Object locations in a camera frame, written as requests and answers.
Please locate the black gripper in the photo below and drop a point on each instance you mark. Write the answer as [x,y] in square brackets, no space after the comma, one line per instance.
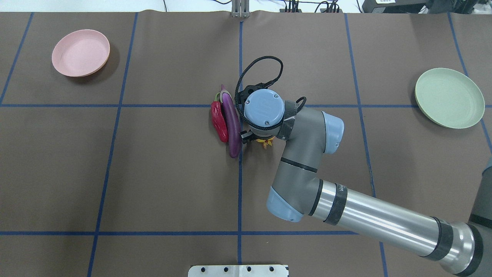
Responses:
[245,136]

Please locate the purple eggplant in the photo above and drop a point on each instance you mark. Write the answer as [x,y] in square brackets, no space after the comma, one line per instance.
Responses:
[232,122]

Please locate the red chili pepper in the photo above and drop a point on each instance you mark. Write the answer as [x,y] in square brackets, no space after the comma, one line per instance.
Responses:
[218,119]

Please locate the pink plate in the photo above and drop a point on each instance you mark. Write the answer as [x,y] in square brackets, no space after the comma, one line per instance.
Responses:
[81,53]

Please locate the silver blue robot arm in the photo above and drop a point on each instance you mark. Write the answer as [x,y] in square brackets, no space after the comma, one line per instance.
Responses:
[358,190]

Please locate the green plate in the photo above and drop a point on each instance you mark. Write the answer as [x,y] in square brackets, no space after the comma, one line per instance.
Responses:
[449,98]

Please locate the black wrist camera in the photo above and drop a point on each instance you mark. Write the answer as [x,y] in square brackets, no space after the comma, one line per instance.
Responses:
[242,95]

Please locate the aluminium frame post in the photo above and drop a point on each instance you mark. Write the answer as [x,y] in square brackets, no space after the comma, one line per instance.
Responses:
[240,8]

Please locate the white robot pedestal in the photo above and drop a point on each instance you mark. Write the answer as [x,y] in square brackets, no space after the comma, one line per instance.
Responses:
[260,270]

